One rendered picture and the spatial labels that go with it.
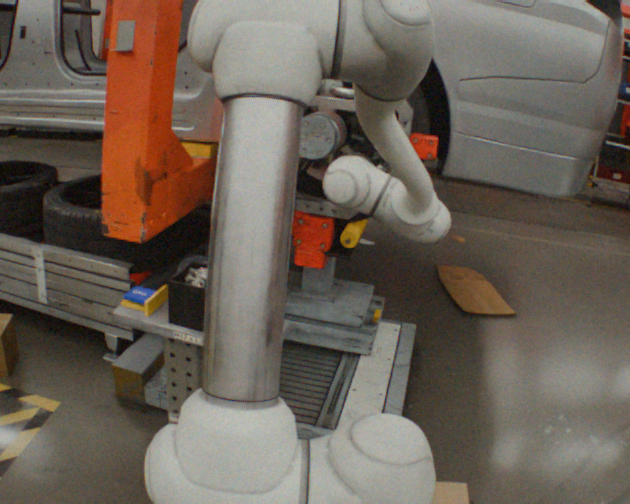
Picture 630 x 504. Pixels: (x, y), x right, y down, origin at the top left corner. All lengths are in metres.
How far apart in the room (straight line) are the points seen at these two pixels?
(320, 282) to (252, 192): 1.45
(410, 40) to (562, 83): 1.30
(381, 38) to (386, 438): 0.49
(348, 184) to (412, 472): 0.66
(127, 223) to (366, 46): 1.15
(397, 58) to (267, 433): 0.48
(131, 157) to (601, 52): 1.58
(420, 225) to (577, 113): 0.95
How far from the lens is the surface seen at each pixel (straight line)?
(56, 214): 2.13
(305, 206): 1.85
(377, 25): 0.67
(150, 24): 1.58
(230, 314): 0.66
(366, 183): 1.18
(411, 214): 1.16
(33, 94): 2.55
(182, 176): 1.85
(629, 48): 6.20
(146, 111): 1.58
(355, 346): 2.02
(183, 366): 1.44
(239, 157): 0.66
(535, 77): 1.92
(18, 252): 2.16
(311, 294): 2.09
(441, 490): 1.04
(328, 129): 1.63
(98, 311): 1.99
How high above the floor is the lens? 1.11
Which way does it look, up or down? 20 degrees down
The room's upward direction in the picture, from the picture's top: 6 degrees clockwise
